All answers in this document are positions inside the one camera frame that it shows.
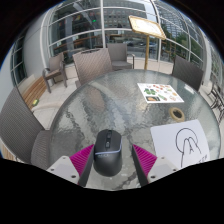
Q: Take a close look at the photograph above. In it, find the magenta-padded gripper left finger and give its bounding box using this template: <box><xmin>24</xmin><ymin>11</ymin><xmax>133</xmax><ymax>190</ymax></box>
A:
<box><xmin>46</xmin><ymin>143</ymin><xmax>96</xmax><ymax>187</ymax></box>

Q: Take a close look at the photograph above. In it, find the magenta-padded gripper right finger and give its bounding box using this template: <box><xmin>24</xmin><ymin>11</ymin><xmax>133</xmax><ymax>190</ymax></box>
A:
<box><xmin>131</xmin><ymin>143</ymin><xmax>180</xmax><ymax>187</ymax></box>

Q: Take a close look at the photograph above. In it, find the black computer mouse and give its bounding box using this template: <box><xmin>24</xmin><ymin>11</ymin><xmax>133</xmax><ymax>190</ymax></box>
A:
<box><xmin>93</xmin><ymin>129</ymin><xmax>124</xmax><ymax>177</ymax></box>

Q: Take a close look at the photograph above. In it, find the white mouse pad with drawing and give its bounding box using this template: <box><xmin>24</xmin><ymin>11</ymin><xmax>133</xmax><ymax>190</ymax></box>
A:
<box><xmin>150</xmin><ymin>119</ymin><xmax>211</xmax><ymax>169</ymax></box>

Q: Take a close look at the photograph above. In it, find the tan tape roll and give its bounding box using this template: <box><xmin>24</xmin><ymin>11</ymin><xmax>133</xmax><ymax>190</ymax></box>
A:
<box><xmin>168</xmin><ymin>106</ymin><xmax>186</xmax><ymax>123</ymax></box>

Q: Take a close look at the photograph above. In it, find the white sheet with food pictures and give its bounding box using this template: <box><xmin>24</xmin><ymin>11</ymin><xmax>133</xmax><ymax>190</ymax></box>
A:
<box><xmin>137</xmin><ymin>82</ymin><xmax>185</xmax><ymax>104</ymax></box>

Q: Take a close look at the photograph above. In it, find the grey wicker chair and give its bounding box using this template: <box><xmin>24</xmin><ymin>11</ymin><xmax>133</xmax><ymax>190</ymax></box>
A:
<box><xmin>0</xmin><ymin>86</ymin><xmax>53</xmax><ymax>171</ymax></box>
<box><xmin>72</xmin><ymin>48</ymin><xmax>114</xmax><ymax>88</ymax></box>
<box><xmin>41</xmin><ymin>52</ymin><xmax>68</xmax><ymax>94</ymax></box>
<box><xmin>171</xmin><ymin>54</ymin><xmax>205</xmax><ymax>93</ymax></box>
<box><xmin>106</xmin><ymin>42</ymin><xmax>136</xmax><ymax>72</ymax></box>

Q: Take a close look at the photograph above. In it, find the wooden slat bench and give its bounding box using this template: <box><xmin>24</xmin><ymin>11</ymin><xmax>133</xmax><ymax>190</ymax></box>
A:
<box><xmin>17</xmin><ymin>75</ymin><xmax>48</xmax><ymax>111</ymax></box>

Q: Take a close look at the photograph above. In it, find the dark metal chairs group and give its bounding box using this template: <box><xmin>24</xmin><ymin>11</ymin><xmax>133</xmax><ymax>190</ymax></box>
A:
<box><xmin>207</xmin><ymin>76</ymin><xmax>224</xmax><ymax>124</ymax></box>

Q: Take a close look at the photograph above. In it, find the wooden menu stand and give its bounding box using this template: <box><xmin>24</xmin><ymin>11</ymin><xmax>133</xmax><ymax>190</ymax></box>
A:
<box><xmin>128</xmin><ymin>14</ymin><xmax>167</xmax><ymax>71</ymax></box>

